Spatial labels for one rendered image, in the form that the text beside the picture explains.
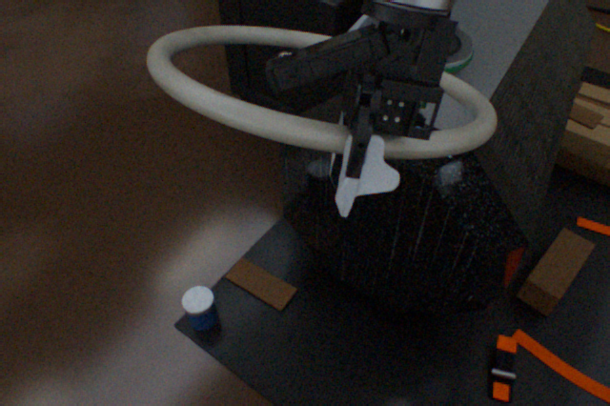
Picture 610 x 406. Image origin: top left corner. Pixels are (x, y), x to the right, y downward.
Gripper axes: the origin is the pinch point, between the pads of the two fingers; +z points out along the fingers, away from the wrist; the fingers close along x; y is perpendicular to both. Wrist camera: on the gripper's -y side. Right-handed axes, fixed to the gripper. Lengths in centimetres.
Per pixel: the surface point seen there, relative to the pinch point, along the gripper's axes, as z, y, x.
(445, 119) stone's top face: 10, 37, 64
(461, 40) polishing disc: -5, 44, 86
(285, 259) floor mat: 86, 11, 105
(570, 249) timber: 58, 109, 90
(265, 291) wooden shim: 91, 4, 92
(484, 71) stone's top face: 1, 51, 81
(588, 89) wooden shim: 20, 152, 178
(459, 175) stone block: 21, 41, 55
